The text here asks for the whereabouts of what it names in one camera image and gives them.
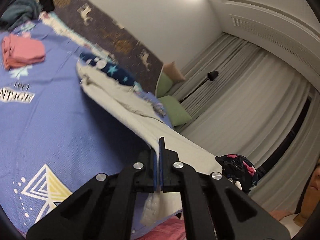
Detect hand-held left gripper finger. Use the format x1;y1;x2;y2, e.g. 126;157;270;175
26;150;160;240
159;136;292;240

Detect beige long sleeve shirt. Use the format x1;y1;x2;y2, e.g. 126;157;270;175
76;61;223;228

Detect person's pink clothing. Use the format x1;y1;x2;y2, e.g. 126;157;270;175
135;209;304;240

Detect green pillow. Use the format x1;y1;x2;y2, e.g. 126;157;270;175
159;95;192;127
155;73;173;97

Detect floral folded cloth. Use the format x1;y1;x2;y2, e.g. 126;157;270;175
135;90;167;117

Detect white pleated curtain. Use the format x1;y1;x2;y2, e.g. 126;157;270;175
172;32;313;210

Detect person's head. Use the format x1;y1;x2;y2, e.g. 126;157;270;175
299;160;320;227

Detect black floor lamp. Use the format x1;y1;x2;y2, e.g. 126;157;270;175
179;70;220;103

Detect tan pillow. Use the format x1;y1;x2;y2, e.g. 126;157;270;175
162;61;186;82

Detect blue printed bed sheet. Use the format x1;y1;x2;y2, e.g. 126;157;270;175
0;20;175;235

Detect navy star print blanket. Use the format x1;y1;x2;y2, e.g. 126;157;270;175
80;52;140;90

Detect purple deer print quilt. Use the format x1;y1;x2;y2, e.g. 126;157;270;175
54;0;165;97

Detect ceiling air vent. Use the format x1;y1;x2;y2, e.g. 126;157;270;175
230;15;315;63

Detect pink folded garment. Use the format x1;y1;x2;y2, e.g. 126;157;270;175
1;34;46;70

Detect teal fleece blanket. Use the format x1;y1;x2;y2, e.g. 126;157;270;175
0;0;42;29

